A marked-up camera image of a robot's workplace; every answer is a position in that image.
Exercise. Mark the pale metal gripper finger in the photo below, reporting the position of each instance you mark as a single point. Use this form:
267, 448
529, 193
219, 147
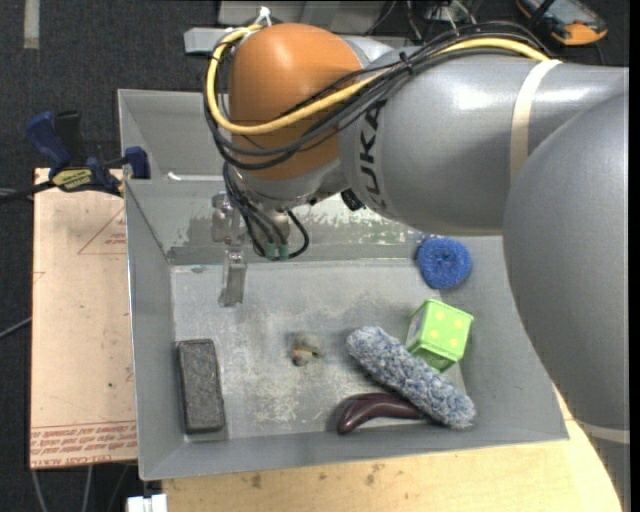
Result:
222, 222
233, 282

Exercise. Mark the grey metal bin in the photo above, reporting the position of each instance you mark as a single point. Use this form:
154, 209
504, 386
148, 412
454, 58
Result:
280, 300

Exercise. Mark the small grey-brown fuzzy lump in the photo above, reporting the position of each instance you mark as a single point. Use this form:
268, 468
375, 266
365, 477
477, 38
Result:
303, 349

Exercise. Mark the dark grey flat block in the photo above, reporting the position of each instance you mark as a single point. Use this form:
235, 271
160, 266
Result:
201, 386

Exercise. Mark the brown cardboard board, red print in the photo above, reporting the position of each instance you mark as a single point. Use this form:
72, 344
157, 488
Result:
80, 320

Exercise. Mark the blue round scrubber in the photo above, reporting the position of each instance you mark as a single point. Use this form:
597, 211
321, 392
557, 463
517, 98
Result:
445, 262

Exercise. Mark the dark maroon curved object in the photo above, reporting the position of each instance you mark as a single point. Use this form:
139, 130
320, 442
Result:
370, 407

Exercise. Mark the green cube with yellow dots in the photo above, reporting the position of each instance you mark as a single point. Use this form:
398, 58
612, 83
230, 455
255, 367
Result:
442, 334

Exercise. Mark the blue and white fluffy duster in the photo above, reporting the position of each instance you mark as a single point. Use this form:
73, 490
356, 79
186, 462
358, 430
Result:
410, 377

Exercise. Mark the black cylinder on white bracket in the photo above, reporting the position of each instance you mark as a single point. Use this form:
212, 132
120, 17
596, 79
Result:
352, 199

